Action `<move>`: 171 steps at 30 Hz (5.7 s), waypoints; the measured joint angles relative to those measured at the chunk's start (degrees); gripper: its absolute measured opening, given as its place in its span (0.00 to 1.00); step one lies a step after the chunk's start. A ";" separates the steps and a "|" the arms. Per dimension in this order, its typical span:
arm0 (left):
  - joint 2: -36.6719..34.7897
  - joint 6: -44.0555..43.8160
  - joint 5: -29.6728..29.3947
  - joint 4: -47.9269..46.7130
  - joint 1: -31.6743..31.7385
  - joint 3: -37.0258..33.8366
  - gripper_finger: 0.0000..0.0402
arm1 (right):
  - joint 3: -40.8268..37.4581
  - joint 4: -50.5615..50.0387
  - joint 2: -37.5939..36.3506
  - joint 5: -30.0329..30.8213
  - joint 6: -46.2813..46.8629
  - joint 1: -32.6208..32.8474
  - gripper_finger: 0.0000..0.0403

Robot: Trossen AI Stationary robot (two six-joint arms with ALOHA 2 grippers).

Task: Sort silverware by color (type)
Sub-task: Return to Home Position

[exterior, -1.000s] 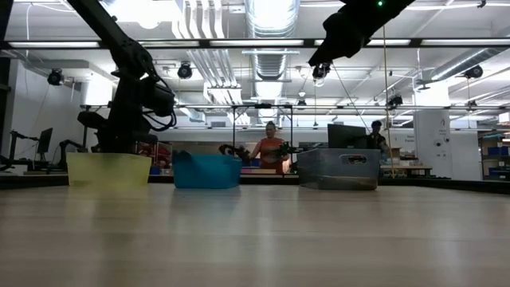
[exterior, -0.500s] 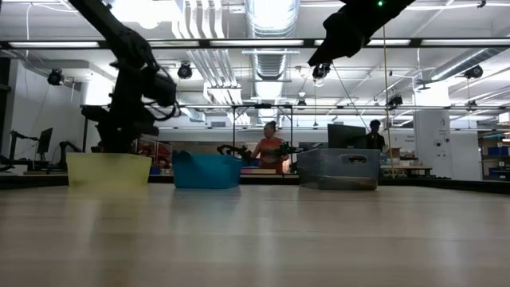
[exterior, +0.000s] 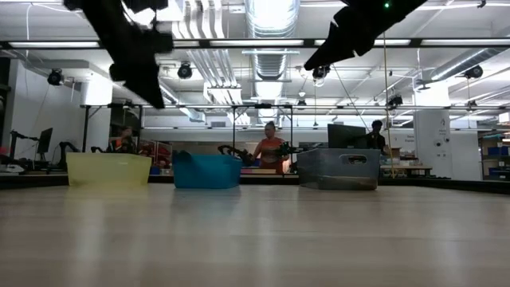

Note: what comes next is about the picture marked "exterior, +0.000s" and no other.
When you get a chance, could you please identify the black aluminium table frame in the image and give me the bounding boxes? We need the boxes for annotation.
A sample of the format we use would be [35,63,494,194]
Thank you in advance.
[0,37,510,195]

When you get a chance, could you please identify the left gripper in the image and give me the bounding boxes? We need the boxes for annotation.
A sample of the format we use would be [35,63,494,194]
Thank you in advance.
[81,0,175,110]

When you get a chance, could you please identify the shelf with blue bins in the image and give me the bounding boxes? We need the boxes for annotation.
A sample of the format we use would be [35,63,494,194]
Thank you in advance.
[476,131,510,181]

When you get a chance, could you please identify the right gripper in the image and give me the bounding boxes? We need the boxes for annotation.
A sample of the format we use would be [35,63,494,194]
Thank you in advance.
[303,0,428,72]

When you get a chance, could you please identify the red storage crates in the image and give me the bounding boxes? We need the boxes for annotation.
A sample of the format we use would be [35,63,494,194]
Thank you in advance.
[137,139,173,168]

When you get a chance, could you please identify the grey plastic bin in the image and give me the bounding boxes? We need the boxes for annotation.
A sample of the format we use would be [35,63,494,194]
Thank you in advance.
[296,147,382,191]

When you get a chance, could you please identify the black metal rig frame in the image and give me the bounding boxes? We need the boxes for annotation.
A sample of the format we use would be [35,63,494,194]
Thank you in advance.
[80,102,296,157]

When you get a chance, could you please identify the thin hanging cable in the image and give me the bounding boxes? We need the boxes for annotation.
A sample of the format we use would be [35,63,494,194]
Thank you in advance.
[381,33,395,179]

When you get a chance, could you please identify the blue plastic bin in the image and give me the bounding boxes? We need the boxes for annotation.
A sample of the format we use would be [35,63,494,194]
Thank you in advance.
[171,150,243,190]

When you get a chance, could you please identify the silver air duct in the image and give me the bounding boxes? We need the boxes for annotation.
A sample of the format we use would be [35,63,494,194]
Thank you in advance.
[243,0,300,81]

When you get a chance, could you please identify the yellow translucent plastic bin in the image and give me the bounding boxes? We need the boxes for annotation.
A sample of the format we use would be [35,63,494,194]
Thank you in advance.
[65,151,153,187]

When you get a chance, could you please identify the black monitor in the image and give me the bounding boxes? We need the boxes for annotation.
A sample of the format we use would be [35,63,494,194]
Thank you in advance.
[327,123,370,149]
[36,127,54,161]

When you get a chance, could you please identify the person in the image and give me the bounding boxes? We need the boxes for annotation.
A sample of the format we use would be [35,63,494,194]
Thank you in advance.
[365,119,390,155]
[108,126,139,155]
[252,120,291,175]

